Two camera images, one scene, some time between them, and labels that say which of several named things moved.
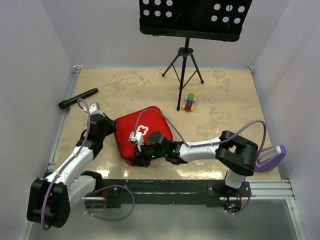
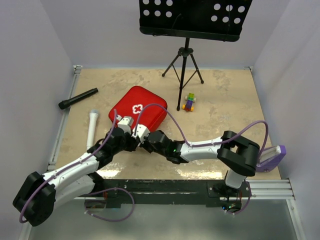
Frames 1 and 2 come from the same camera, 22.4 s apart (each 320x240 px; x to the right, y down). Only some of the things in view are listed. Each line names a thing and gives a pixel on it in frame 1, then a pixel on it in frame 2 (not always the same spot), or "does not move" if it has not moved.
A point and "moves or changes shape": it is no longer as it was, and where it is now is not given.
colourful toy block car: x=190 y=99 does not move
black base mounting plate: x=170 y=192 does not move
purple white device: x=268 y=159 does not move
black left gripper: x=112 y=124 -> x=133 y=145
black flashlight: x=63 y=103 does not move
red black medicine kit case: x=149 y=122 moves or changes shape
